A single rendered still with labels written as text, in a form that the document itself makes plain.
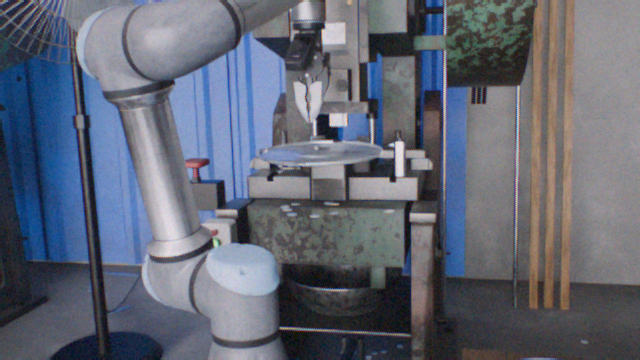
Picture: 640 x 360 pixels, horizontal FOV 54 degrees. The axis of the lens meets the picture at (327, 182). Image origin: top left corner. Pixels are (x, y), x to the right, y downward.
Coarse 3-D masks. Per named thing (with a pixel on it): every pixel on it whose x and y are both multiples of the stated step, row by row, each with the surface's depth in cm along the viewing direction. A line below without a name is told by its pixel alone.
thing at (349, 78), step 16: (336, 0) 159; (352, 0) 159; (336, 16) 160; (352, 16) 159; (336, 32) 161; (352, 32) 160; (336, 48) 162; (352, 48) 161; (336, 64) 162; (352, 64) 162; (336, 80) 160; (352, 80) 162; (336, 96) 161; (352, 96) 163
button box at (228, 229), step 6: (210, 222) 149; (216, 222) 149; (222, 222) 149; (228, 222) 149; (234, 222) 151; (210, 228) 149; (222, 228) 148; (228, 228) 148; (234, 228) 151; (222, 234) 148; (228, 234) 148; (234, 234) 151; (222, 240) 149; (228, 240) 148; (234, 240) 151
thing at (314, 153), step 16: (288, 144) 160; (304, 144) 161; (320, 144) 160; (352, 144) 159; (368, 144) 156; (272, 160) 140; (288, 160) 141; (304, 160) 140; (320, 160) 139; (336, 160) 139; (352, 160) 136
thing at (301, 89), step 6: (294, 84) 136; (300, 84) 136; (294, 90) 137; (300, 90) 136; (306, 90) 136; (300, 96) 137; (306, 96) 142; (300, 102) 137; (306, 102) 137; (300, 108) 137; (306, 108) 137; (306, 114) 137; (306, 120) 138
